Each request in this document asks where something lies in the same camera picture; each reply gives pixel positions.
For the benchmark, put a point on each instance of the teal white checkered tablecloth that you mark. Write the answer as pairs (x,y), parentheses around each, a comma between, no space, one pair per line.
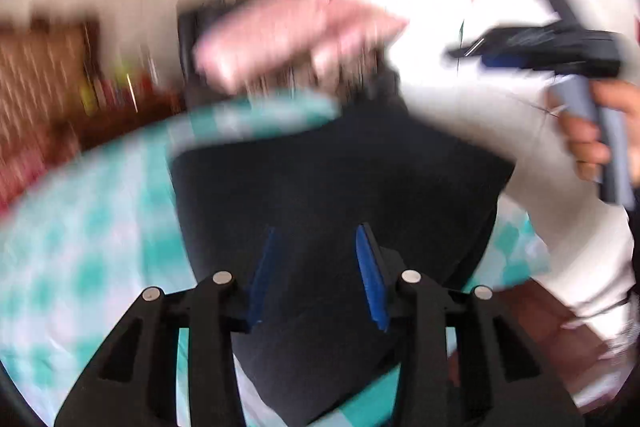
(100,232)

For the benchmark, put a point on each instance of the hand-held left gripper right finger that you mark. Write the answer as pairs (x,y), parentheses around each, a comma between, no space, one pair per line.
(372,277)

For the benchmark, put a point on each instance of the large pink pillow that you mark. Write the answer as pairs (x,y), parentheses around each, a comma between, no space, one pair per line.
(260,37)

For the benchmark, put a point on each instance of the dark pants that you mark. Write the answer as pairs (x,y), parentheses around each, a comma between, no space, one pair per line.
(325,187)

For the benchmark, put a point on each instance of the wooden nightstand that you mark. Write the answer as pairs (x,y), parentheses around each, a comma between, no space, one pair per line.
(125,122)

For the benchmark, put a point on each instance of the small pink pillow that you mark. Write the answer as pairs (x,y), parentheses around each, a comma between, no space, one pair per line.
(345,57)

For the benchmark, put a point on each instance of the dark armchair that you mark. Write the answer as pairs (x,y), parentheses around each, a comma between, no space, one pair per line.
(190,37)

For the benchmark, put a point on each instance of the red floral bedding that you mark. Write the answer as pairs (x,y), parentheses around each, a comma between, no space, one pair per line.
(25,177)

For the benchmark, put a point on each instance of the person's right hand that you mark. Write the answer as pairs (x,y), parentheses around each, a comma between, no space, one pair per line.
(585,147)

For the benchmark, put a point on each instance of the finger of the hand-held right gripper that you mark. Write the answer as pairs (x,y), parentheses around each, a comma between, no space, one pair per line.
(500,59)

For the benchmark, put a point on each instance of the group of small bottles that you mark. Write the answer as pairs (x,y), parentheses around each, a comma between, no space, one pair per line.
(120,82)

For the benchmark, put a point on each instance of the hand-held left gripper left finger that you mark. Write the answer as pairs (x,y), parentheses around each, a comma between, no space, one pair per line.
(262,277)

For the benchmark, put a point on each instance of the beige patterned folded blanket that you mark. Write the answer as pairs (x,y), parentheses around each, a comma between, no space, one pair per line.
(360,84)

